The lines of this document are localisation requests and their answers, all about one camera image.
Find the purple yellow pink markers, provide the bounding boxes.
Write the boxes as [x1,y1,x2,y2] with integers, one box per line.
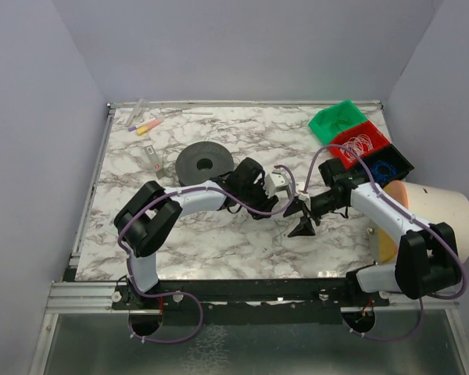
[128,119,163,136]

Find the blue wires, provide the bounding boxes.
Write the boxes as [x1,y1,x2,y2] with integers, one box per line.
[369,159,399,183]

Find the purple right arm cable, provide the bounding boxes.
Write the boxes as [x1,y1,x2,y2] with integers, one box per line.
[303,144,468,341]

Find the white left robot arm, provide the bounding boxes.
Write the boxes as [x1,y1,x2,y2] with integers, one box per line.
[113,158,278,292]

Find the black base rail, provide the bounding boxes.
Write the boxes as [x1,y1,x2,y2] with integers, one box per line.
[112,277,389,326]

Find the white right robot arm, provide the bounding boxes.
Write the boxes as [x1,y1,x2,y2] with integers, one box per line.
[284,159,464,299]

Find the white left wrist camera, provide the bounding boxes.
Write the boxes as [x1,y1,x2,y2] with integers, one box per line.
[263,172,289,197]

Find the green plastic bin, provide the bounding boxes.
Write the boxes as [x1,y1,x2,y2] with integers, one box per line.
[309,100,367,144]

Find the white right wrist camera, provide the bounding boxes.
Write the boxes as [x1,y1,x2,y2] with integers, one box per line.
[296,191,312,210]

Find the white wires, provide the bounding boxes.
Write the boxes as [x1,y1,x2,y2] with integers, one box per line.
[338,133,376,161]

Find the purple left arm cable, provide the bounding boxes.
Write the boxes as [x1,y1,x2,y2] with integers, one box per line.
[117,163,297,345]

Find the black cable spool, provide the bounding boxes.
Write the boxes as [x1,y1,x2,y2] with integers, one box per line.
[175,141,235,186]

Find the black plastic bin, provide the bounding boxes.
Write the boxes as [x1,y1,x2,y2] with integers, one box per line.
[362,144,414,187]

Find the clear plastic tube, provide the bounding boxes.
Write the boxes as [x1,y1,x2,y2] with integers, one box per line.
[127,98,145,127]

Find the white paper label packet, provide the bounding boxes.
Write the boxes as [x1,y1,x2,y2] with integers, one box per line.
[106,221,118,235]

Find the red plastic bin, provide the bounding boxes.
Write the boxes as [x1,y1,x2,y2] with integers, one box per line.
[329,120,390,169]

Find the aluminium frame rail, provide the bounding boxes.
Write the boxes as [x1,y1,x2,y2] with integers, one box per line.
[28,103,114,374]

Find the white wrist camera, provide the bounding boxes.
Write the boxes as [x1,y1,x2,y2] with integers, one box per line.
[296,191,312,210]
[263,172,289,197]

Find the large white cylinder bucket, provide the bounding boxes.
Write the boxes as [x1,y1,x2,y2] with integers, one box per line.
[384,180,469,262]

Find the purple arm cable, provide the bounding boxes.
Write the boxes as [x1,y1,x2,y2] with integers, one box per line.
[303,144,468,341]
[117,163,297,345]

